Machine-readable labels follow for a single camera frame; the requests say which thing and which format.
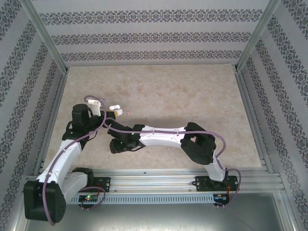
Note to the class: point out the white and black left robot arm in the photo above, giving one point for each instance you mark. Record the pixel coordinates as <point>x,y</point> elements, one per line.
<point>60,163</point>

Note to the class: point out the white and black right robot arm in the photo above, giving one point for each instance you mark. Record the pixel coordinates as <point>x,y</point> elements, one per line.
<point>163,139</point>

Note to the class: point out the small circuit board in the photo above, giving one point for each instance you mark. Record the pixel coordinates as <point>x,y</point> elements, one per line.
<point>220,197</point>
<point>87,199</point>

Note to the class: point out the grey metal sheet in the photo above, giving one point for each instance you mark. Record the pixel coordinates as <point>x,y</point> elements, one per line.
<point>168,216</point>

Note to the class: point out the aluminium side rail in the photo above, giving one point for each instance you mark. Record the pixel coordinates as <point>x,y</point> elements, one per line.
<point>52,120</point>
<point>252,120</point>

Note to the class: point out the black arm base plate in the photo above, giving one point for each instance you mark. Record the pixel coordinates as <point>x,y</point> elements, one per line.
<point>199,184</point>
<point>103,184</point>

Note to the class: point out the aluminium frame post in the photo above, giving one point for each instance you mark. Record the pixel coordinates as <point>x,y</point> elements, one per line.
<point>259,36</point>
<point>47,36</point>

